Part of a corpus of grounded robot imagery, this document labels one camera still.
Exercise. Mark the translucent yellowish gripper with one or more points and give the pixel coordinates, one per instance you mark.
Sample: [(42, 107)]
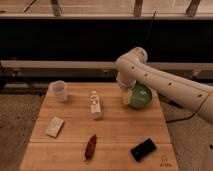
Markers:
[(126, 96)]

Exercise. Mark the small white labelled bottle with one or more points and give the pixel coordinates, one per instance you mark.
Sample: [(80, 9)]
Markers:
[(95, 106)]

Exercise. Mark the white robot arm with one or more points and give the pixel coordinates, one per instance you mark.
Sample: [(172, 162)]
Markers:
[(194, 96)]

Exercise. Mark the green bowl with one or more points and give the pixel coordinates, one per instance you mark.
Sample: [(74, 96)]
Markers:
[(140, 97)]

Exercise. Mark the wooden table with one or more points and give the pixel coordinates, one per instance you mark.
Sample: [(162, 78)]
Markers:
[(118, 131)]

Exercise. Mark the black smartphone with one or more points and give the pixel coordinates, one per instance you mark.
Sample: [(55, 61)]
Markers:
[(143, 149)]

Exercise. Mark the brown dried pod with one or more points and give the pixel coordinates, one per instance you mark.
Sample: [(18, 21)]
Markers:
[(90, 148)]

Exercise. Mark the translucent plastic cup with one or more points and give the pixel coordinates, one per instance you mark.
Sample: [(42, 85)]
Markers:
[(59, 90)]

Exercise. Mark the white sponge block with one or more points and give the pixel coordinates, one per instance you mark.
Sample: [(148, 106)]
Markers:
[(54, 127)]

